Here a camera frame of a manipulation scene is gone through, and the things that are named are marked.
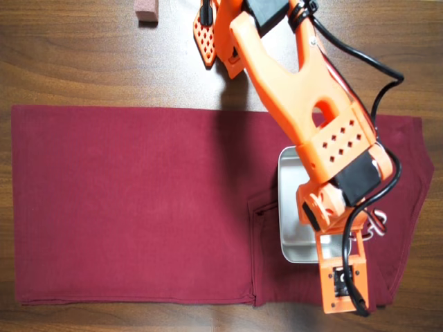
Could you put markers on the rectangular metal tray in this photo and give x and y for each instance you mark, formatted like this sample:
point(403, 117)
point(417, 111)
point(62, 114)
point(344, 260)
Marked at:
point(290, 207)

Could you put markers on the maroon cloth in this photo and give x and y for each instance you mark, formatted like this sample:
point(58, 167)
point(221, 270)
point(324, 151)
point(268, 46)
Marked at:
point(138, 207)

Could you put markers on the pink sponge block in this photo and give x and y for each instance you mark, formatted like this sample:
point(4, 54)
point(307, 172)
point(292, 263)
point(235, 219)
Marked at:
point(147, 12)

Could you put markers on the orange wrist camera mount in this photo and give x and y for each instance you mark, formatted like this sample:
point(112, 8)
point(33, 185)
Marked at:
point(330, 294)

